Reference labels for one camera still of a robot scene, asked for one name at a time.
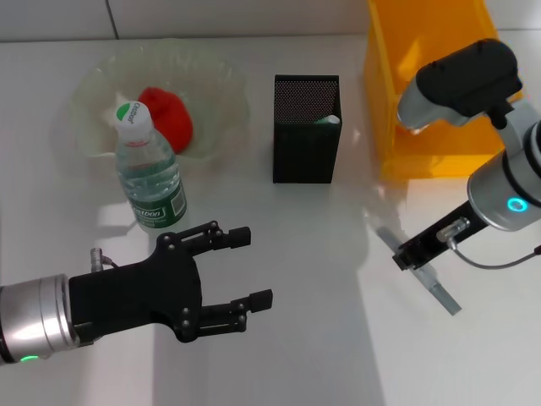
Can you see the clear green-label water bottle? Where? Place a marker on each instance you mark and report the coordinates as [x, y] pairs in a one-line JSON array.
[[148, 177]]

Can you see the grey pen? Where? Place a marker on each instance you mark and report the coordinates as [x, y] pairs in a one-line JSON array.
[[444, 296]]

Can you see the yellow plastic bin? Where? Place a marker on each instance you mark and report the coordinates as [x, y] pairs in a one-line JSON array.
[[389, 63]]

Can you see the red knitted orange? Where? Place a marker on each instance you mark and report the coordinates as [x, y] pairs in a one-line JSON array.
[[173, 114]]

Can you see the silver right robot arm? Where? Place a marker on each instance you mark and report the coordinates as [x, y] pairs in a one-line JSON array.
[[465, 80]]

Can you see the black mesh pen holder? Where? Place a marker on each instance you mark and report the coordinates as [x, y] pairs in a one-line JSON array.
[[304, 152]]

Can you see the green glass fruit plate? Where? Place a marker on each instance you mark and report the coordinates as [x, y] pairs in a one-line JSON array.
[[211, 84]]

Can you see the green utility knife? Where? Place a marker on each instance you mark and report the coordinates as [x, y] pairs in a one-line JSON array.
[[327, 120]]

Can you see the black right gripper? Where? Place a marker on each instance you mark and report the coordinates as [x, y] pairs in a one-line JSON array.
[[444, 237]]

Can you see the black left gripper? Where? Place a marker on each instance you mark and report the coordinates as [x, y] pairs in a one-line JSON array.
[[135, 287]]

